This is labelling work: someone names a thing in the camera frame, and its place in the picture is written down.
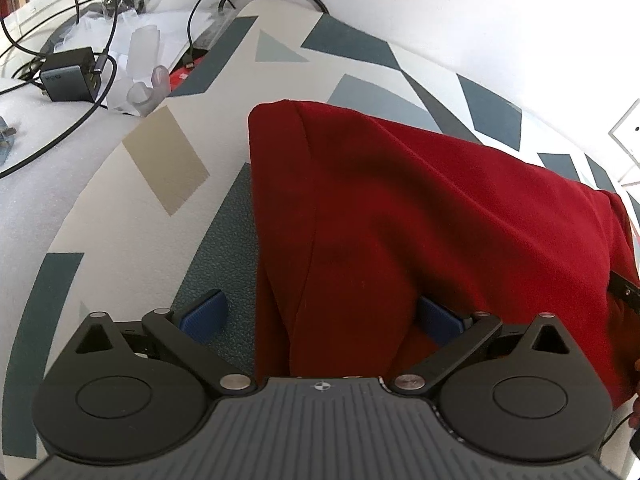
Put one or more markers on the clear plastic bag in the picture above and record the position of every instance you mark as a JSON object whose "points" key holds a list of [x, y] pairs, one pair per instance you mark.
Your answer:
{"points": [[215, 30]]}

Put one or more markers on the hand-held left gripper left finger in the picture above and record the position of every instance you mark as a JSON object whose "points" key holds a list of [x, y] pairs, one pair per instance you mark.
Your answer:
{"points": [[202, 317]]}

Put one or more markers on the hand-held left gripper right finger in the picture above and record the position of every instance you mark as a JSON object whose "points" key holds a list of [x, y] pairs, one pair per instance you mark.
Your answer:
{"points": [[437, 320]]}

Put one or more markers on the white coaxial wall plate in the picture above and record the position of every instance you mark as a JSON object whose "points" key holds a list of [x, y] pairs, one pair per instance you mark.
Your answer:
{"points": [[629, 132]]}

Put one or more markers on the person's right hand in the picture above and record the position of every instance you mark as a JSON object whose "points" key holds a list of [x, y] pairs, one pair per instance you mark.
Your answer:
{"points": [[636, 402]]}

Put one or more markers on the white foam sheet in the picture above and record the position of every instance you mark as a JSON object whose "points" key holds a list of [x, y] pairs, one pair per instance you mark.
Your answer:
{"points": [[30, 210]]}

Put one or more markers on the red card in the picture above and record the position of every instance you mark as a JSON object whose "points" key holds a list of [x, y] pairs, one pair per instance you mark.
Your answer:
{"points": [[185, 72]]}

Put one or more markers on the dark grey charger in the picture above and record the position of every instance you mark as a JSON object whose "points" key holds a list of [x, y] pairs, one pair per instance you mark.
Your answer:
{"points": [[70, 75]]}

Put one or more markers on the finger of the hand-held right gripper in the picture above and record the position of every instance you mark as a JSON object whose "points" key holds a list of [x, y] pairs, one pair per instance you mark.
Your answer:
{"points": [[625, 289]]}

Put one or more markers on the red garment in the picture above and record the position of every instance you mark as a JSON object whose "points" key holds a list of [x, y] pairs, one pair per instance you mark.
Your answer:
{"points": [[400, 200]]}

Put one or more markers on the geometric patterned mat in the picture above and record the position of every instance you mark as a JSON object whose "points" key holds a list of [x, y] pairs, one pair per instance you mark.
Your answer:
{"points": [[165, 160]]}

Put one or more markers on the clear plastic pieces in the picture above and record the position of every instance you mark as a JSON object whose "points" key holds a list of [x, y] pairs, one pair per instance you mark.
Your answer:
{"points": [[142, 67]]}

